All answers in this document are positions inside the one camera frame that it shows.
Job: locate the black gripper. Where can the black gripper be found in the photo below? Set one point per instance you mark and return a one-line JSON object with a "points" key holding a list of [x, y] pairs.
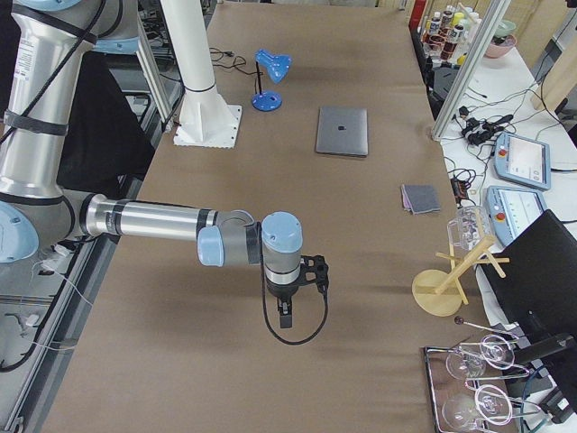
{"points": [[281, 292]]}

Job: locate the grey laptop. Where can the grey laptop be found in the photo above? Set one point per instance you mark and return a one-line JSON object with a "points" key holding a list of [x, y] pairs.
{"points": [[342, 131]]}

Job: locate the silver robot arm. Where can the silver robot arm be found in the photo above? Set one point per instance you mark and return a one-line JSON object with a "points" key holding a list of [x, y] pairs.
{"points": [[37, 212]]}

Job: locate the wooden mug tree stand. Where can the wooden mug tree stand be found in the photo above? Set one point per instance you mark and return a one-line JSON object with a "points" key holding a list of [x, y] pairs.
{"points": [[440, 293]]}

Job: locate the folded grey cloth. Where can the folded grey cloth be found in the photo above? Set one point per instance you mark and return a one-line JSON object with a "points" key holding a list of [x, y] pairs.
{"points": [[419, 199]]}

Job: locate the clear glass mug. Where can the clear glass mug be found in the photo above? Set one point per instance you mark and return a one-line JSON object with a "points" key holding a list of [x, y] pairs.
{"points": [[468, 227]]}

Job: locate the wine glass rack tray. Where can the wine glass rack tray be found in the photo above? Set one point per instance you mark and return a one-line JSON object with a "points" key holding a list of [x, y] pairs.
{"points": [[467, 382]]}

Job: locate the blue desk lamp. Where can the blue desk lamp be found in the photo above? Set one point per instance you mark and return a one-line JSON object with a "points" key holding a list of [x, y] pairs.
{"points": [[276, 67]]}

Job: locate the lower teach pendant tablet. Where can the lower teach pendant tablet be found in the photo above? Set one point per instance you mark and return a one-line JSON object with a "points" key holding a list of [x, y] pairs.
{"points": [[513, 210]]}

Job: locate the teach pendant tablet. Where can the teach pendant tablet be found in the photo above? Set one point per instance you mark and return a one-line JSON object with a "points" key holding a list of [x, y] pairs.
{"points": [[513, 210], [523, 161]]}

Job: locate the black office chair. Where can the black office chair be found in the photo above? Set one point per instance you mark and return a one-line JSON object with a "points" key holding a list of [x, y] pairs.
{"points": [[538, 292]]}

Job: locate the upper teach pendant tablet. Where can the upper teach pendant tablet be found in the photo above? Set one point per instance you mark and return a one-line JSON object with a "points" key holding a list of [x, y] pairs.
{"points": [[523, 161]]}

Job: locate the pink bowl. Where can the pink bowl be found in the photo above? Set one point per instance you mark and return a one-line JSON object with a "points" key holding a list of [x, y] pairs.
{"points": [[499, 48]]}

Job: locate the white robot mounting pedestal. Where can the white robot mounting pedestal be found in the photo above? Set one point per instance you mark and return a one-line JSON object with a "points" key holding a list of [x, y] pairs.
{"points": [[205, 119]]}

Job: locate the aluminium frame post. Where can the aluminium frame post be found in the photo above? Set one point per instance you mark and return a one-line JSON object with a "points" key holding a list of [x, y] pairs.
{"points": [[480, 43]]}

